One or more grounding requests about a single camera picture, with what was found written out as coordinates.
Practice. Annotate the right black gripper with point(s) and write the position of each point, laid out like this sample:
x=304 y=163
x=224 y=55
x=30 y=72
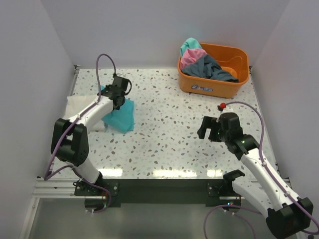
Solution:
x=210 y=123

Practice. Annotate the dark grey t shirt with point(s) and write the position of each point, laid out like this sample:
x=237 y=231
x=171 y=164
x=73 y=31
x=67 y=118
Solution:
x=207 y=67

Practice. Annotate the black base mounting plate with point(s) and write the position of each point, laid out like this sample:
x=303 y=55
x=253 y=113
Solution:
x=116 y=192

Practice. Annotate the turquoise blue t shirt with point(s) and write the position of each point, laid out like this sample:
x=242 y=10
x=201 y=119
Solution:
x=121 y=120

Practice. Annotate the teal green t shirt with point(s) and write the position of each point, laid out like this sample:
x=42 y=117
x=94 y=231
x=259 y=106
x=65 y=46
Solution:
x=190 y=43

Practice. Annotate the orange plastic basket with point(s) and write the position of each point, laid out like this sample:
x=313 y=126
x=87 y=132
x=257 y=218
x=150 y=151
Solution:
x=231 y=59

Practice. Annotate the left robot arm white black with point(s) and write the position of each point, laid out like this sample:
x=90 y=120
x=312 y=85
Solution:
x=70 y=136

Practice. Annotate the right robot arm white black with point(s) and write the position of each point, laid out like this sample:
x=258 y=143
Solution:
x=286 y=213

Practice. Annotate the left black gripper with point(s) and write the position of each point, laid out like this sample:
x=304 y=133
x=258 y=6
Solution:
x=108 y=87

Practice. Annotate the pink t shirt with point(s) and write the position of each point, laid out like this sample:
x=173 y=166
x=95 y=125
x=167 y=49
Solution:
x=190 y=56

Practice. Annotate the folded cream t shirt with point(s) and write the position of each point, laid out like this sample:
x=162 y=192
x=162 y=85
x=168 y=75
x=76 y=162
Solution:
x=77 y=103

